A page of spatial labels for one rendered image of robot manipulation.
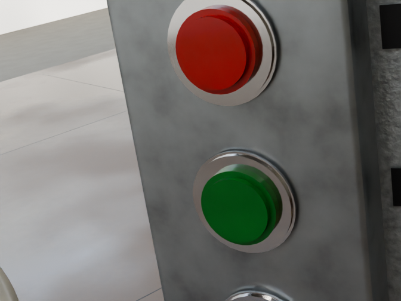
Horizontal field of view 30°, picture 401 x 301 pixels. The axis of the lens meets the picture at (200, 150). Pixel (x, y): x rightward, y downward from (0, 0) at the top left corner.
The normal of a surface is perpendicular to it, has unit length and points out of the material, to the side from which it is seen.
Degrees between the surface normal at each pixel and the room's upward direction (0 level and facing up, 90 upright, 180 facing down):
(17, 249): 0
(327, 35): 90
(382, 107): 90
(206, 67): 90
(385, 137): 90
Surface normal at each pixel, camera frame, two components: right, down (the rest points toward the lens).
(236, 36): -0.44, 0.37
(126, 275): -0.15, -0.93
